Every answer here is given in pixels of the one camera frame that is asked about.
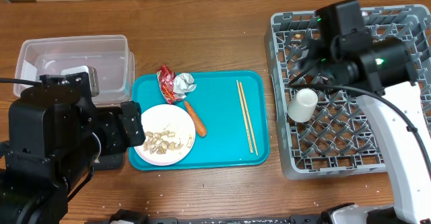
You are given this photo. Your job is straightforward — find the white paper cup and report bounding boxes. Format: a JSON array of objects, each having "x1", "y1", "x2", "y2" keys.
[{"x1": 287, "y1": 88, "x2": 318, "y2": 123}]

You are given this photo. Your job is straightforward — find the wooden chopstick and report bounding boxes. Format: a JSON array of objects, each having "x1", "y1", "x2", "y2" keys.
[
  {"x1": 236, "y1": 80, "x2": 254, "y2": 153},
  {"x1": 240, "y1": 82, "x2": 259, "y2": 156}
]

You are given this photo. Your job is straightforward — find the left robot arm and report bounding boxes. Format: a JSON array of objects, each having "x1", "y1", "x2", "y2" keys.
[{"x1": 1, "y1": 71, "x2": 145, "y2": 223}]

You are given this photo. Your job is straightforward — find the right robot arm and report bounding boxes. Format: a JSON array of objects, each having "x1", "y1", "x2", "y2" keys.
[{"x1": 300, "y1": 0, "x2": 430, "y2": 223}]

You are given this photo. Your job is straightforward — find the grey dishwasher rack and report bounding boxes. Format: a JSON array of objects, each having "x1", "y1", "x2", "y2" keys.
[{"x1": 265, "y1": 4, "x2": 430, "y2": 180}]

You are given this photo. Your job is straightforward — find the black tray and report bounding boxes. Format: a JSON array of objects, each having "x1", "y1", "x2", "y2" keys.
[{"x1": 92, "y1": 106, "x2": 126, "y2": 172}]

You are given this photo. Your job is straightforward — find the white plate with food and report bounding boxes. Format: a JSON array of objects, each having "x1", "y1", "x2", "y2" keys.
[{"x1": 134, "y1": 104, "x2": 196, "y2": 166}]

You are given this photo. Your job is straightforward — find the red snack wrapper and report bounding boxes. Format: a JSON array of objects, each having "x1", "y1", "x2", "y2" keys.
[{"x1": 156, "y1": 64, "x2": 185, "y2": 104}]

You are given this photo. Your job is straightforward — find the clear plastic bin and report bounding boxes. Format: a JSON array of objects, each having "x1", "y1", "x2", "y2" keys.
[{"x1": 15, "y1": 35, "x2": 135, "y2": 106}]

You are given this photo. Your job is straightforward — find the crumpled white paper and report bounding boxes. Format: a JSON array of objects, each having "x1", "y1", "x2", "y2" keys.
[{"x1": 173, "y1": 73, "x2": 197, "y2": 100}]

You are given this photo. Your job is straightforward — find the orange carrot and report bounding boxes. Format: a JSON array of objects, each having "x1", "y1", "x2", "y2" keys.
[{"x1": 184, "y1": 101, "x2": 207, "y2": 137}]

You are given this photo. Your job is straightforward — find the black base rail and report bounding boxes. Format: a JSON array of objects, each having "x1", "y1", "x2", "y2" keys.
[{"x1": 84, "y1": 202, "x2": 368, "y2": 224}]

